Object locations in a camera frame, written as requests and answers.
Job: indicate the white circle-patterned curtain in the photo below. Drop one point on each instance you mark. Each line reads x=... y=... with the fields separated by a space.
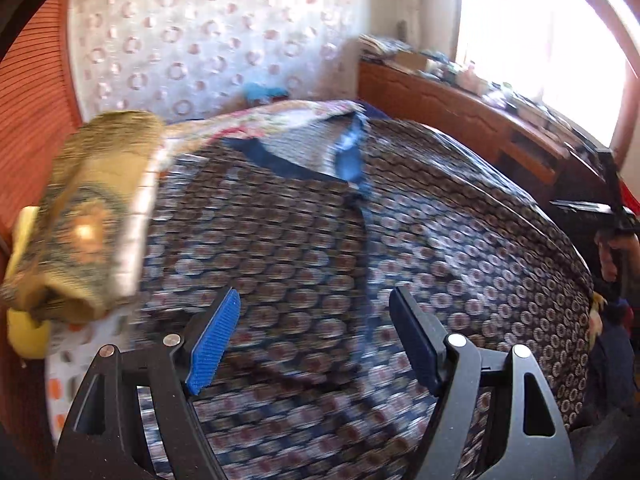
x=200 y=35

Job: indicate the person's dark trousers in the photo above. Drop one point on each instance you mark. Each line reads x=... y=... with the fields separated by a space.
x=610 y=385

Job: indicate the yellow pillow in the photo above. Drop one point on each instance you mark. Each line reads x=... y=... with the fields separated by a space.
x=27 y=332

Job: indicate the wooden headboard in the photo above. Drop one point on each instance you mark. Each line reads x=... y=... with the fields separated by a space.
x=35 y=110

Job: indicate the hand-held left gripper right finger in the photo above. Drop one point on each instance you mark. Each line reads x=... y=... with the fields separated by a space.
x=417 y=345

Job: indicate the person's right hand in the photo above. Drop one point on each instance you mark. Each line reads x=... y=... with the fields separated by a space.
x=607 y=260

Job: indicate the row of small dresser bottles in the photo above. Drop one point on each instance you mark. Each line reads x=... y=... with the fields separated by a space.
x=490 y=90

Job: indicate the white orange-dotted sheet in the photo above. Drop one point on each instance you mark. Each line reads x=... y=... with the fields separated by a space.
x=65 y=375

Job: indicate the window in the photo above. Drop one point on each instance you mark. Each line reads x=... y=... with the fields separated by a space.
x=525 y=35

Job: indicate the stack of papers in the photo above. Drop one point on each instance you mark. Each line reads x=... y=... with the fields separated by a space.
x=385 y=45

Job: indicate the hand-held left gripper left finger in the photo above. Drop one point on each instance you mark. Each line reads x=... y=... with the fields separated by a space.
x=212 y=345

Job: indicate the cardboard box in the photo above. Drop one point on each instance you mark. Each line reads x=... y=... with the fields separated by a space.
x=415 y=62

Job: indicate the gold bolster pillow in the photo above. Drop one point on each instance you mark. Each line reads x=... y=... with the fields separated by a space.
x=85 y=200

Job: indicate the wooden dresser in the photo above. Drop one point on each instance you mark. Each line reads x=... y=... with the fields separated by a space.
x=450 y=100

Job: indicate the navy medallion patterned cloth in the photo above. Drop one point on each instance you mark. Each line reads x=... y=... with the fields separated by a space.
x=300 y=240

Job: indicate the floral fleece blanket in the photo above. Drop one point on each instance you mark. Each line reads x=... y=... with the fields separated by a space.
x=280 y=115

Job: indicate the blue plastic object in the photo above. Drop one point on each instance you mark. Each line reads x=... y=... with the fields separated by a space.
x=265 y=92

